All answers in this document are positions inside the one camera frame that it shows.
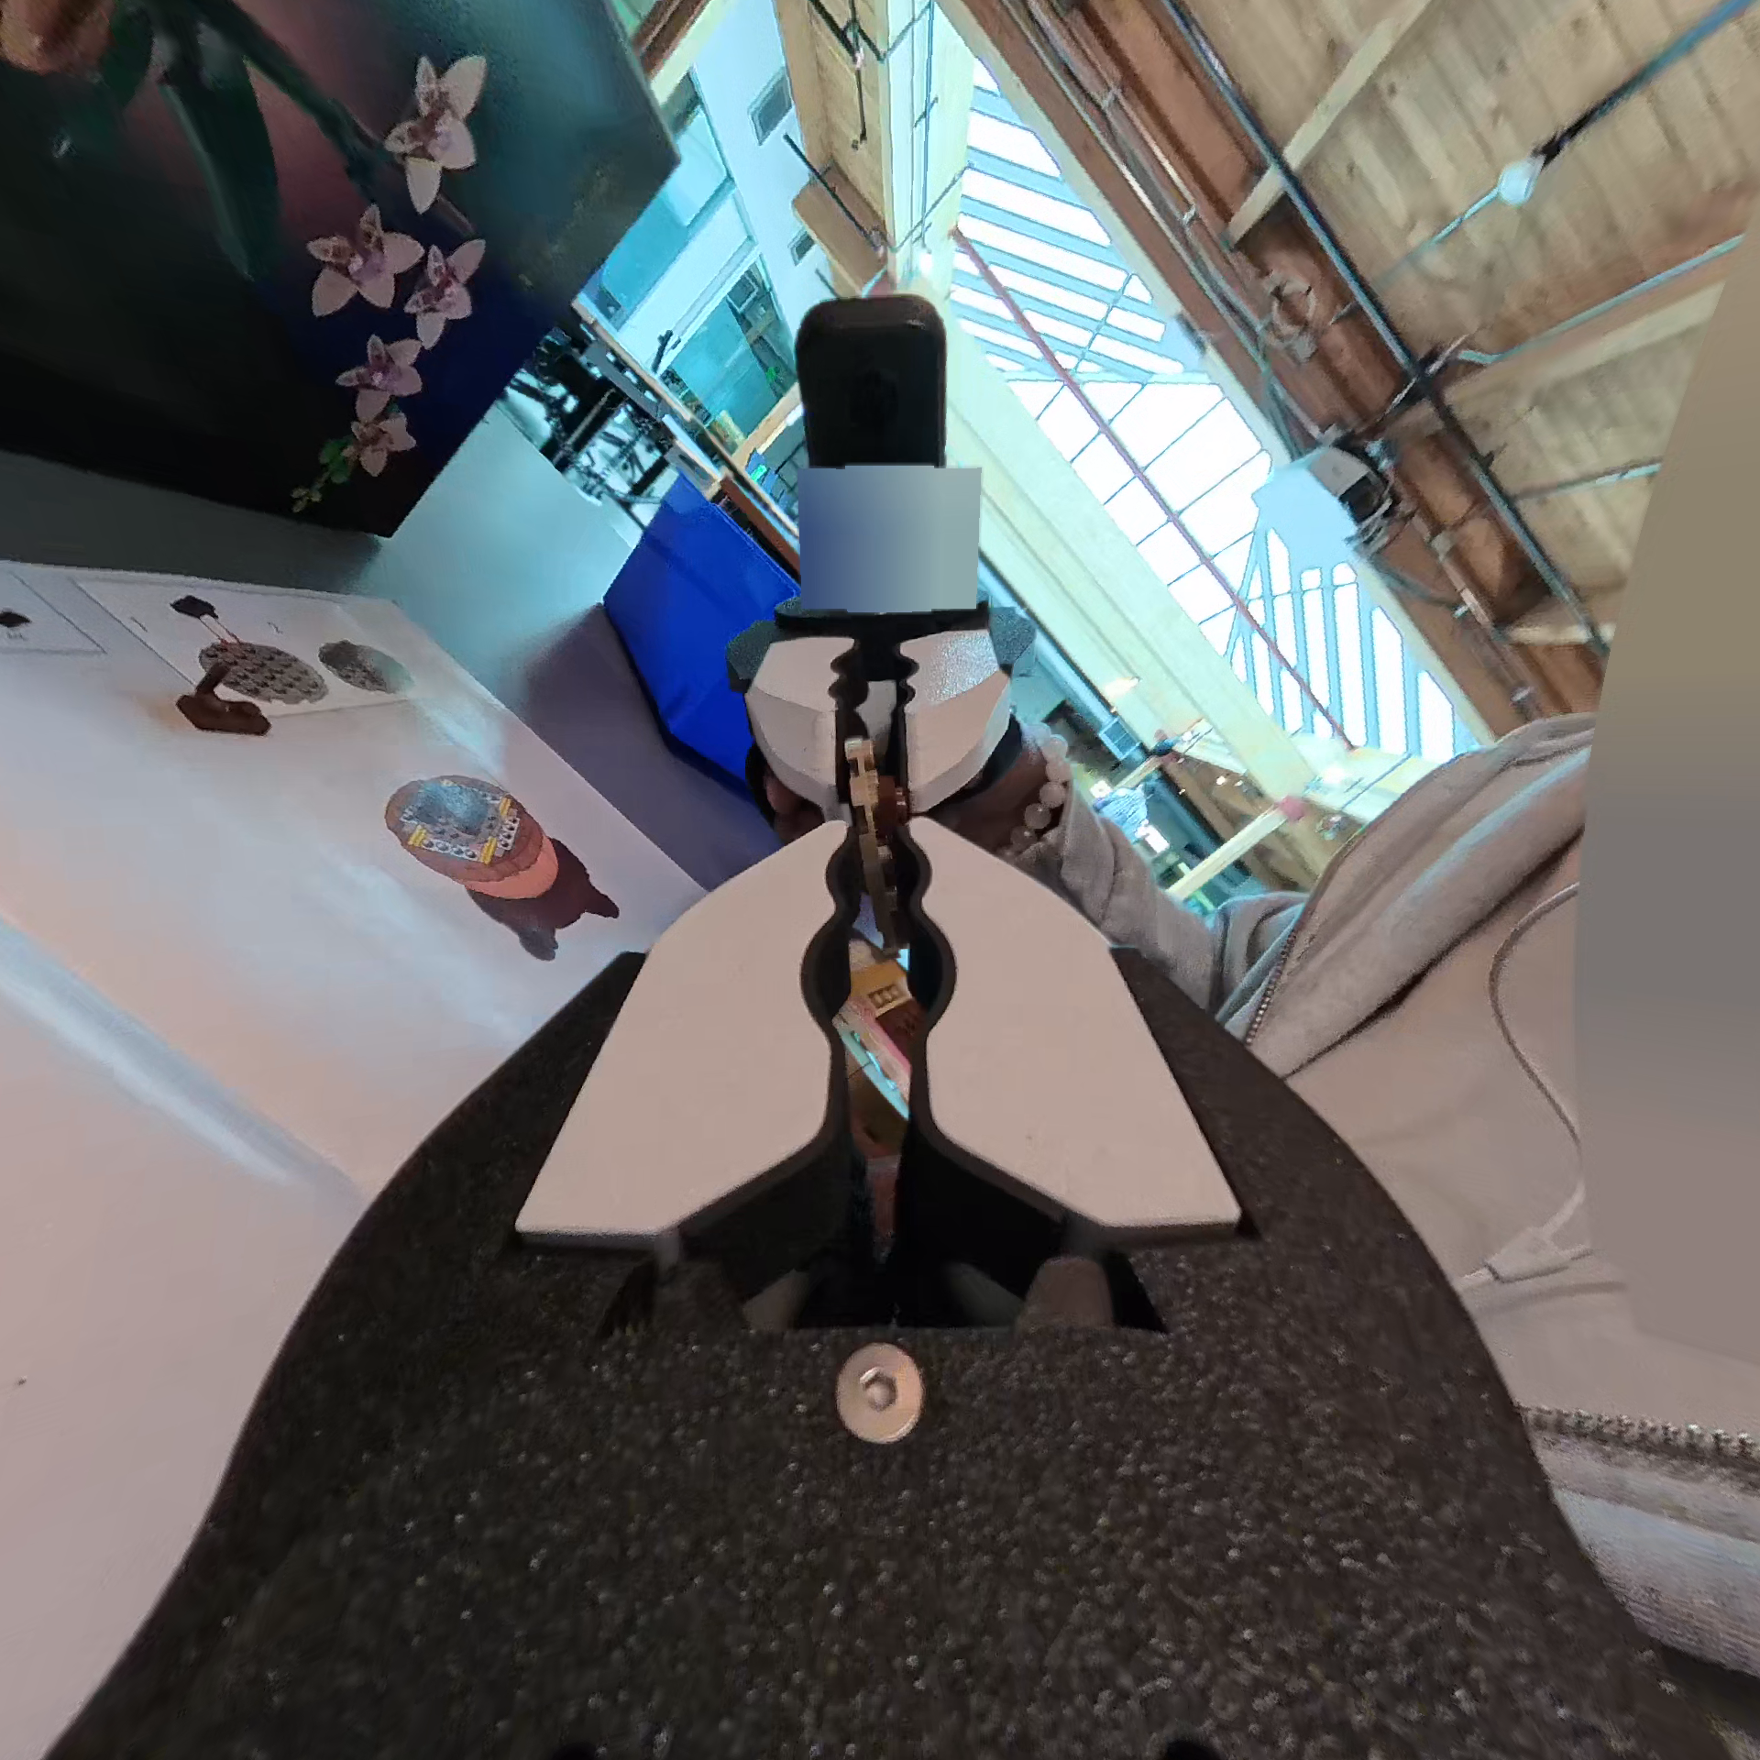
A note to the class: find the white instruction booklet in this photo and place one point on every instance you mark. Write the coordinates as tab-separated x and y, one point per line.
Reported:
194	1101

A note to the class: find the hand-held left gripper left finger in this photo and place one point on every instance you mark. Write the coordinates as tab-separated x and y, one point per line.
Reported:
687	1087

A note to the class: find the background office desks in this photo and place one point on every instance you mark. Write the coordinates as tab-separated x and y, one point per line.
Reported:
661	411

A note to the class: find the small brown brick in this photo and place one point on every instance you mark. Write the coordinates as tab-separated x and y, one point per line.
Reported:
220	711

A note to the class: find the white ceiling projector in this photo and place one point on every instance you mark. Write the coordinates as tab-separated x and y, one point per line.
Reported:
1315	503

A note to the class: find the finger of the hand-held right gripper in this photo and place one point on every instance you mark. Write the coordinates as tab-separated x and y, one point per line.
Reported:
800	721
959	721

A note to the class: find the black flower print box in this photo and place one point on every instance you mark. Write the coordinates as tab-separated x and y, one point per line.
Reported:
220	220

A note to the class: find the brick pot model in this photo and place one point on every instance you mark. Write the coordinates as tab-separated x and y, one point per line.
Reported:
883	1042

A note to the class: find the tan round plate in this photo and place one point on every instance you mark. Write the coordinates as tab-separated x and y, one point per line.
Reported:
875	825

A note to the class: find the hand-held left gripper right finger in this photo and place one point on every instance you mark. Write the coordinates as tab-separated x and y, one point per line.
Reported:
1075	1087

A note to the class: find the blue plastic bin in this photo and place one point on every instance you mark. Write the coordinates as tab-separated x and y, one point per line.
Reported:
687	621

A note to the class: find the ceiling spot lamp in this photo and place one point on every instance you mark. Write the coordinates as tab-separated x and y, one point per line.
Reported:
1519	178

